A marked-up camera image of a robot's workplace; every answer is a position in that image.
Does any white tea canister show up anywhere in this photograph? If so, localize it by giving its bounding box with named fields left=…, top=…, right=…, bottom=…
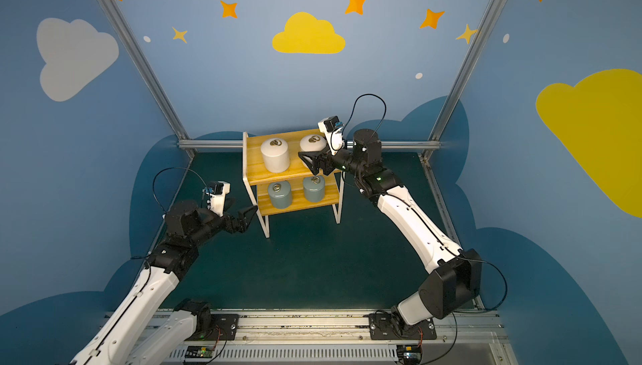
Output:
left=299, top=134, right=328, bottom=154
left=260, top=138, right=290, bottom=174

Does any grey-blue tea canister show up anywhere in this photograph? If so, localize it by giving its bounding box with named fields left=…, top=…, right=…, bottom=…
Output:
left=303, top=175, right=325, bottom=203
left=267, top=180, right=293, bottom=210

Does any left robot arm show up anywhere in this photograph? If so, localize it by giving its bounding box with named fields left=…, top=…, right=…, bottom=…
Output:
left=71, top=201, right=257, bottom=364

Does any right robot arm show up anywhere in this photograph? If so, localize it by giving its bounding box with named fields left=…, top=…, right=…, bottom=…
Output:
left=299, top=119, right=483, bottom=326

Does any wooden two-tier shelf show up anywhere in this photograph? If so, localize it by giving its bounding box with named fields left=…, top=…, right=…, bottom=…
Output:
left=242, top=129, right=344, bottom=238

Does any left controller board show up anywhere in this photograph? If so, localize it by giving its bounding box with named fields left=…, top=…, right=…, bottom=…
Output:
left=183, top=345, right=217, bottom=363

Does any controller board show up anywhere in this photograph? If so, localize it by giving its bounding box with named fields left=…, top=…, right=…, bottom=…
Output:
left=183, top=345, right=217, bottom=363
left=396, top=345, right=422, bottom=365

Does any right controller board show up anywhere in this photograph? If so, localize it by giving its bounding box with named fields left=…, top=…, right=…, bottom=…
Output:
left=396, top=345, right=422, bottom=365

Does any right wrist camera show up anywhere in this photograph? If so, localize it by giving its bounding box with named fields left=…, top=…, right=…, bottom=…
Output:
left=318, top=116, right=344, bottom=154

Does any right camera cable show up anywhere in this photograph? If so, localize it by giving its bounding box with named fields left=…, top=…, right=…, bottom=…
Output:
left=340, top=93, right=388, bottom=138

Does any camera cable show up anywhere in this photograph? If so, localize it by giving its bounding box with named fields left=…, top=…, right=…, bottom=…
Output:
left=151, top=166, right=209, bottom=216
left=340, top=93, right=388, bottom=138

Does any left camera cable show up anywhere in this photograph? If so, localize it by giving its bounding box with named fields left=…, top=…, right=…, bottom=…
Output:
left=151, top=166, right=209, bottom=216

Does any rear aluminium frame bar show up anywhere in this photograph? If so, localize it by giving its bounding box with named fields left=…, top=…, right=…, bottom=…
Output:
left=177, top=139, right=441, bottom=150

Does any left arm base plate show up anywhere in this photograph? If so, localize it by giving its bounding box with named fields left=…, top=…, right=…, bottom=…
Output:
left=187, top=313, right=240, bottom=341

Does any aluminium mounting rail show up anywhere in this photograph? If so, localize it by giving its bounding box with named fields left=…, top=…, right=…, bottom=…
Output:
left=138, top=309, right=518, bottom=364

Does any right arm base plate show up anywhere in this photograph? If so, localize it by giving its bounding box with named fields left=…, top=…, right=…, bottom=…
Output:
left=367, top=310, right=436, bottom=341

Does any left aluminium frame post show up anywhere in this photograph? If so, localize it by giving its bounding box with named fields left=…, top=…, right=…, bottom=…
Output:
left=97, top=0, right=190, bottom=140

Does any aluminium frame post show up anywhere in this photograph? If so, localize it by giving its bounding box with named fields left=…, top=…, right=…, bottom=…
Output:
left=421, top=0, right=508, bottom=163
left=97, top=0, right=190, bottom=140

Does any right aluminium frame post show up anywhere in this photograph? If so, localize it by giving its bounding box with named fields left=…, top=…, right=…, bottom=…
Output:
left=421, top=0, right=508, bottom=163

